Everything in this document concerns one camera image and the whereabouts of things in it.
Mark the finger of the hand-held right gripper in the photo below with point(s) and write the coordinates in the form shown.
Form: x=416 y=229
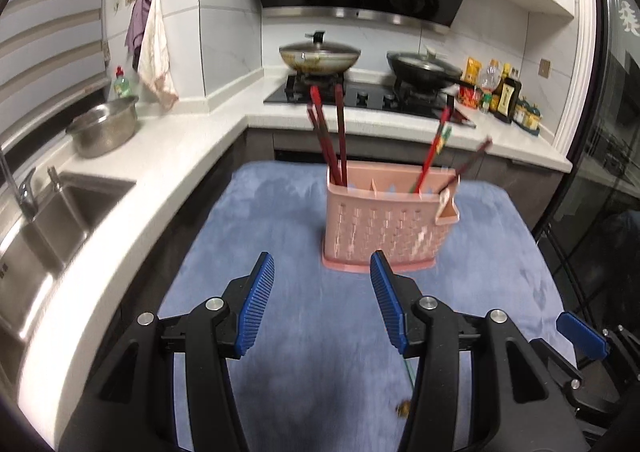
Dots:
x=582 y=334
x=625 y=349

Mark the striped window blind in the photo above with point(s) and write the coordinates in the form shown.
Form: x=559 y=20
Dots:
x=50 y=32

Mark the small green capped bottle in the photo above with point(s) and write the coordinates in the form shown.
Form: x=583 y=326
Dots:
x=486 y=103

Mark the chrome faucet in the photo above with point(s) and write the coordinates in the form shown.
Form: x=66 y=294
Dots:
x=25 y=192

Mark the black frying pan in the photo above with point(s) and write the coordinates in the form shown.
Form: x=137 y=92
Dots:
x=422 y=80

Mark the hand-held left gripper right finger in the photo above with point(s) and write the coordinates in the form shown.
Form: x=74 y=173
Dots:
x=387 y=302

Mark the dark built-in appliance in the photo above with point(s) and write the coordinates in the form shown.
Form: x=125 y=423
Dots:
x=300 y=156

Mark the stainless steel sink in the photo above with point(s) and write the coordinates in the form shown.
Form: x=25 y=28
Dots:
x=65 y=222

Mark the white hanging cloth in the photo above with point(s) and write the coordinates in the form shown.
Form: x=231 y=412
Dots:
x=155 y=62

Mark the stainless steel colander bowl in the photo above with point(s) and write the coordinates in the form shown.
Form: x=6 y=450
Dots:
x=105 y=130

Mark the wall outlet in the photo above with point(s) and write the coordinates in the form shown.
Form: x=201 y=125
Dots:
x=545 y=68

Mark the yellow capped sauce bottle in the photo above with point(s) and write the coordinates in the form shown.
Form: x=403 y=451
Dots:
x=506 y=71

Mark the beige wok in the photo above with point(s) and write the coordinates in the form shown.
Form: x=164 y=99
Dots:
x=320 y=65

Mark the red chopsticks bundle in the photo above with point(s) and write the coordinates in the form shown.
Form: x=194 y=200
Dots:
x=257 y=147

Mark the red patterned chopstick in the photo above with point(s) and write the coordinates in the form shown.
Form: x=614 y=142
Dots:
x=443 y=140

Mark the pink plastic utensil holder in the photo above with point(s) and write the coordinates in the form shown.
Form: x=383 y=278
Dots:
x=380 y=232

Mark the yellow seasoning packet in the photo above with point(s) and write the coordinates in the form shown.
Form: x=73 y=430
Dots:
x=473 y=72

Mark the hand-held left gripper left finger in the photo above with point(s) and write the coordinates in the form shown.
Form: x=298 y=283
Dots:
x=257 y=302

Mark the purple hanging cloth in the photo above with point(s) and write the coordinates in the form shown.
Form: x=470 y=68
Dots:
x=137 y=22

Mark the green dish soap bottle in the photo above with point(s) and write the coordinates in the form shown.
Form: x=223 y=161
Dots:
x=122 y=88

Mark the dark red chopstick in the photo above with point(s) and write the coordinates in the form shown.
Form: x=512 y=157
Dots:
x=320 y=142
x=470 y=160

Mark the small steel tap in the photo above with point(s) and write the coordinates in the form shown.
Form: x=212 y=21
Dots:
x=54 y=180

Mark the glass sliding door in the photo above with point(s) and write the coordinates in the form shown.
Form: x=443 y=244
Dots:
x=610 y=132

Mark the dark soy sauce bottle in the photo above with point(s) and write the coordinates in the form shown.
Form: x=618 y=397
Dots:
x=507 y=102

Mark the glass frying pan lid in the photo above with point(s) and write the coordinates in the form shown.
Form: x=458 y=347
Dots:
x=425 y=63

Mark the red seasoning packet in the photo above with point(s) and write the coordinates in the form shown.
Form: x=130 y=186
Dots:
x=469 y=97

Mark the glass wok lid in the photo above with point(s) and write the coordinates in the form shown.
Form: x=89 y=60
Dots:
x=320 y=50

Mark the blue plush mat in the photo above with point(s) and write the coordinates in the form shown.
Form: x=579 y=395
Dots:
x=300 y=232

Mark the small spice jars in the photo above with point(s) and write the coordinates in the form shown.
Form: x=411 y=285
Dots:
x=529 y=116

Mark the black glass gas stove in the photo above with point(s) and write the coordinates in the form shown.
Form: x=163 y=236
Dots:
x=300 y=95

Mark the clear plastic bottle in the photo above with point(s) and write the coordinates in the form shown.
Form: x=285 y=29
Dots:
x=490 y=78

